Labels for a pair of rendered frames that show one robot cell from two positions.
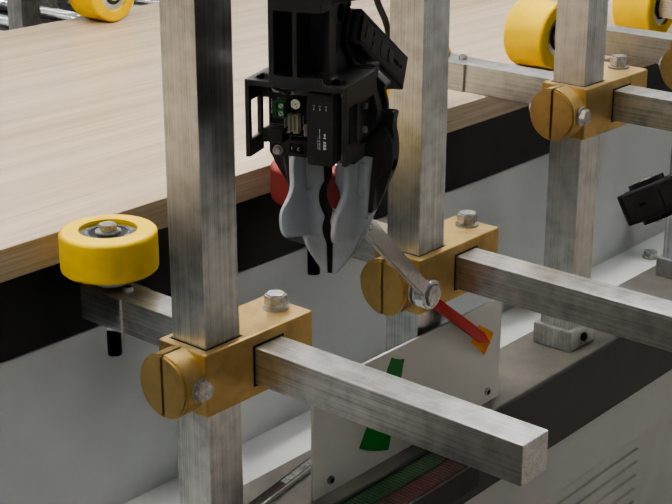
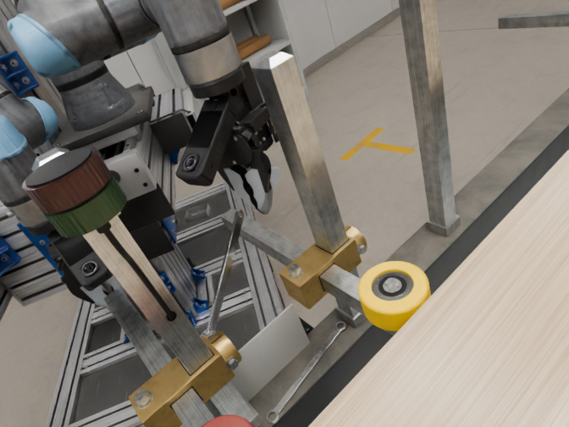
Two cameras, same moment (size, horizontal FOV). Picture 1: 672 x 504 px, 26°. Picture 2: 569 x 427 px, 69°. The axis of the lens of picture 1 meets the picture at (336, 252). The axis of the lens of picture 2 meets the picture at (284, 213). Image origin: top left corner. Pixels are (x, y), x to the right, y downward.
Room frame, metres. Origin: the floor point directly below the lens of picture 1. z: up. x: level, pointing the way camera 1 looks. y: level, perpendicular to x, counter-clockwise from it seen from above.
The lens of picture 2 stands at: (1.45, 0.23, 1.27)
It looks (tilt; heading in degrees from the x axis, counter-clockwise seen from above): 34 degrees down; 202
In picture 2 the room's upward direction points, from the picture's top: 21 degrees counter-clockwise
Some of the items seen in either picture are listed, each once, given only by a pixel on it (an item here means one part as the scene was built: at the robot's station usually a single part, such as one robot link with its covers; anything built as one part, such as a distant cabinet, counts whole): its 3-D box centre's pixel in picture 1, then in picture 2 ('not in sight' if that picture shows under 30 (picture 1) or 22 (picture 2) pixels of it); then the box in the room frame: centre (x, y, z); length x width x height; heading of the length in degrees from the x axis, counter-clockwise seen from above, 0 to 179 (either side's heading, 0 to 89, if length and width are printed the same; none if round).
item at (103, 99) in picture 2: not in sight; (92, 95); (0.63, -0.43, 1.09); 0.15 x 0.15 x 0.10
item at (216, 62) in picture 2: not in sight; (207, 61); (0.95, 0.01, 1.16); 0.08 x 0.08 x 0.05
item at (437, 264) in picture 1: (428, 265); (190, 381); (1.19, -0.08, 0.85); 0.13 x 0.06 x 0.05; 139
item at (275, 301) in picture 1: (275, 300); (295, 270); (1.04, 0.05, 0.87); 0.02 x 0.02 x 0.01
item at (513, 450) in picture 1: (288, 369); (299, 260); (0.98, 0.04, 0.84); 0.43 x 0.03 x 0.04; 49
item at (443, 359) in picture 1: (413, 392); (238, 380); (1.13, -0.07, 0.75); 0.26 x 0.01 x 0.10; 139
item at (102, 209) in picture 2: not in sight; (85, 203); (1.20, -0.03, 1.14); 0.06 x 0.06 x 0.02
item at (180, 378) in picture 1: (228, 358); (325, 263); (1.00, 0.08, 0.84); 0.13 x 0.06 x 0.05; 139
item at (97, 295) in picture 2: not in sight; (98, 291); (1.03, -0.33, 0.86); 0.06 x 0.03 x 0.09; 49
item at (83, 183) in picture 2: not in sight; (68, 179); (1.20, -0.03, 1.16); 0.06 x 0.06 x 0.02
